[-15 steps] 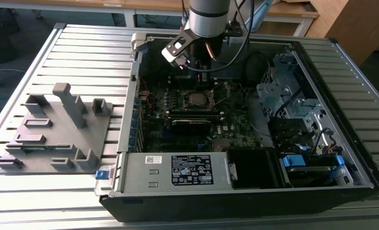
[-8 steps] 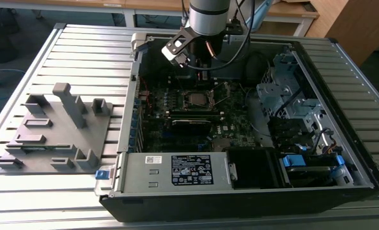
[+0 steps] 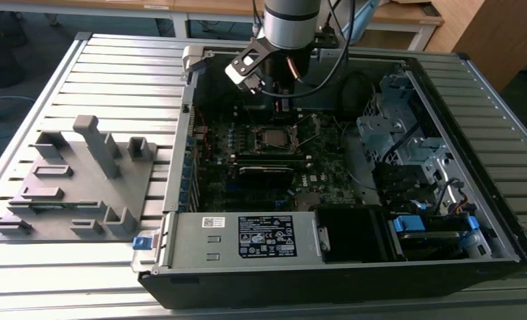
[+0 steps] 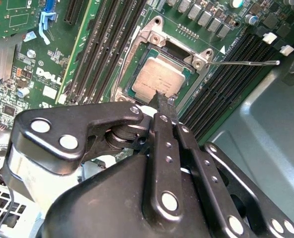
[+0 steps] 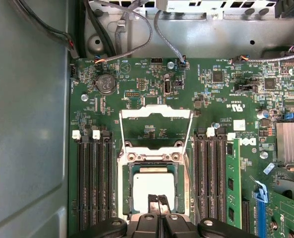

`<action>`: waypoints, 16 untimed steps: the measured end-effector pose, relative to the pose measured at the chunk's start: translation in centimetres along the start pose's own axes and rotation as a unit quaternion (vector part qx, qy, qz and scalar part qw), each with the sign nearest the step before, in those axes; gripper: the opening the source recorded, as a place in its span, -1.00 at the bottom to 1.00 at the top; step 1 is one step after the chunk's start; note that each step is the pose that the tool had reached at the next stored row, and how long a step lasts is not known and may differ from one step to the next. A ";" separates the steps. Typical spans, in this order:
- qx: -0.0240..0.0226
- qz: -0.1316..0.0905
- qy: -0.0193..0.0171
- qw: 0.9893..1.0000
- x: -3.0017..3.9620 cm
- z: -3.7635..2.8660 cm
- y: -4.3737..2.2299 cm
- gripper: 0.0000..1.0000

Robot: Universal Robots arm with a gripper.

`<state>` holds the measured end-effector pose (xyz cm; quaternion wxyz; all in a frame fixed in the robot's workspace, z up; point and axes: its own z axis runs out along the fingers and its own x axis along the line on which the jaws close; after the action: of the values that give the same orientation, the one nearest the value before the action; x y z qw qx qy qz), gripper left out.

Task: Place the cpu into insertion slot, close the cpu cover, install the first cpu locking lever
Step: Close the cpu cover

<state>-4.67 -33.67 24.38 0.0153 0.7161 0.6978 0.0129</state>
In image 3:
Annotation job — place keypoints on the black RAM slot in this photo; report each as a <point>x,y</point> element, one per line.
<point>267,154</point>
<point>267,157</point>
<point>267,161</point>
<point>267,165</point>

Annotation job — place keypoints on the silver drive cage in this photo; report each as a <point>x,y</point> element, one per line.
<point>374,128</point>

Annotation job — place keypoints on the green motherboard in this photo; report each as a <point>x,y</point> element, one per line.
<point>330,173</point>

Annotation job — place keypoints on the chipset heatsink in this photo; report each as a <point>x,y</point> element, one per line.
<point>308,200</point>

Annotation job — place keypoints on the black connector bundle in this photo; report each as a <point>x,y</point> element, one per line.
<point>396,183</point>

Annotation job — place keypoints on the wooden cabinet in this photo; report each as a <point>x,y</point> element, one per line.
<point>503,33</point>

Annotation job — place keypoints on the blue disk carrier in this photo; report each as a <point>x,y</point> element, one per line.
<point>407,223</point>

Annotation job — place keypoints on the grey power supply unit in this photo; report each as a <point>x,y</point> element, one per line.
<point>192,240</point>

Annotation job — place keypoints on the black hard disk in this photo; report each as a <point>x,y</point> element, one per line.
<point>427,245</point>

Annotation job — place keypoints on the grey parts rack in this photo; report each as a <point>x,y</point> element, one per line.
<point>89,196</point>

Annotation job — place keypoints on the blue case latch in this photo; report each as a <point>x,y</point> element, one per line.
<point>140,242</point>

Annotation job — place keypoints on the black PC case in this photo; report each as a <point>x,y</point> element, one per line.
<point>290,290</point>

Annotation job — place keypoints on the black office chair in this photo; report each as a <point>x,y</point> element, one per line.
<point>0,50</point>

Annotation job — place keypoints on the green RAM stick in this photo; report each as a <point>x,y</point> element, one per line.
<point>53,207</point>

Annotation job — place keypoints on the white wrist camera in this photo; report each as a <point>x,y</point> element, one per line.
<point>245,65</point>

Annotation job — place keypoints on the wooden desk white frame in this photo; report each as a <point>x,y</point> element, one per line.
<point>404,18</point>
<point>67,3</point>

